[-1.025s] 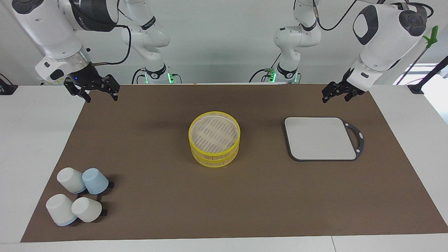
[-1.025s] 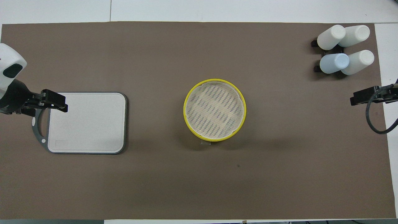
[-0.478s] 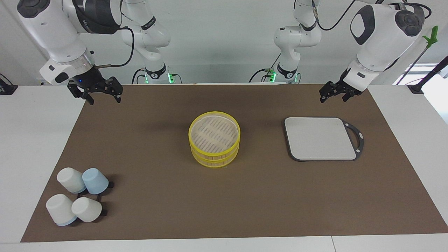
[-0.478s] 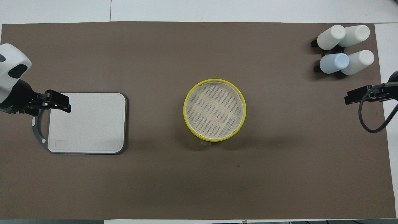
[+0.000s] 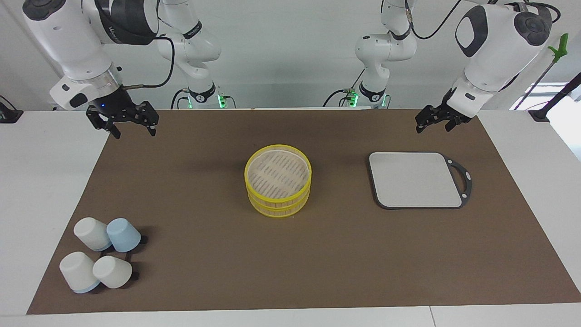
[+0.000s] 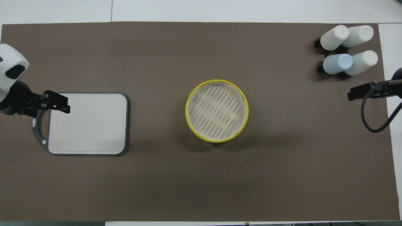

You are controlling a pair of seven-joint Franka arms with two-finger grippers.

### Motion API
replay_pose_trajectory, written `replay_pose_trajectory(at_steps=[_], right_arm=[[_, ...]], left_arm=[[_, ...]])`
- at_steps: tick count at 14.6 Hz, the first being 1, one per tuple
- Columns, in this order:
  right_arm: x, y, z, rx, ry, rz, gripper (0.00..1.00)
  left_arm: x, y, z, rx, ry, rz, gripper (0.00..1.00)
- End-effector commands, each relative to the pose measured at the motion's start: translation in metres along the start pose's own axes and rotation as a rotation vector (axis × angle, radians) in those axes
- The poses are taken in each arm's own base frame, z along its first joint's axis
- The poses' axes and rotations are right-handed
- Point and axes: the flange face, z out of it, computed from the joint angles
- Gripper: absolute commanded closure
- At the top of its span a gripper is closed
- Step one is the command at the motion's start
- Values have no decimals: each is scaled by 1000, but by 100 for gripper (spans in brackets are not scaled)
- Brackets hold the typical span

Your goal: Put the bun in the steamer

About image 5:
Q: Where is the yellow-rimmed bamboo steamer tier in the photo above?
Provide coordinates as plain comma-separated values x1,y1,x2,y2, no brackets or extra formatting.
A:
247,185,312,219
244,144,313,203

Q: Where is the grey cutting board black rim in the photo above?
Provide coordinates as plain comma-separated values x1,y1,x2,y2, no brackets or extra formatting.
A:
368,152,473,210

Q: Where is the black clamp stand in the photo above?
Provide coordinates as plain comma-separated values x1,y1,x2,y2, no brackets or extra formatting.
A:
529,73,581,123

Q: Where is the light blue cup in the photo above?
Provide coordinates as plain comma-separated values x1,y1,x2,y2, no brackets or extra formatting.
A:
106,218,142,253

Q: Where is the black table clamp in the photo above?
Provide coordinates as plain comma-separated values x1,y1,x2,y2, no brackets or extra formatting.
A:
0,95,24,124

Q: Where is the green-tipped metal pole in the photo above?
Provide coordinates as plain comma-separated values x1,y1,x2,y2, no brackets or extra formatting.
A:
513,33,569,111

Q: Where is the brown table mat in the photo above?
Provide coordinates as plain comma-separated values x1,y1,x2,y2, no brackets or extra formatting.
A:
26,109,581,315

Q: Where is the white cup with blue rim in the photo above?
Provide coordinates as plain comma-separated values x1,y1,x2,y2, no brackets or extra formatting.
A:
59,252,101,294

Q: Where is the black cup rack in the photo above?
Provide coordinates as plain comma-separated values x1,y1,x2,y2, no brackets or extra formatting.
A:
98,234,149,285

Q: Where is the black right base cable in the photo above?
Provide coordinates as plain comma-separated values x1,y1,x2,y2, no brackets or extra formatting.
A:
171,88,191,109

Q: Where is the black base cable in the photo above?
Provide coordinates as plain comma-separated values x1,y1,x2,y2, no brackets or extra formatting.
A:
171,88,191,109
323,68,366,108

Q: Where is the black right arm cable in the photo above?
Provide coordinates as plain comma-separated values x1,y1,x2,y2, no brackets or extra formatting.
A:
123,35,176,89

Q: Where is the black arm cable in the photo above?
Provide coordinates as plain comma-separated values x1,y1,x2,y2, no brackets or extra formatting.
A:
123,35,176,89
403,0,463,40

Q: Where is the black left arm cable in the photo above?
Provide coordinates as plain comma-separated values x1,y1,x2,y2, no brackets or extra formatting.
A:
403,0,463,40

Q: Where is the black left base cable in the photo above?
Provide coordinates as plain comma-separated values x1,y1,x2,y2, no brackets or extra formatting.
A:
323,68,366,108

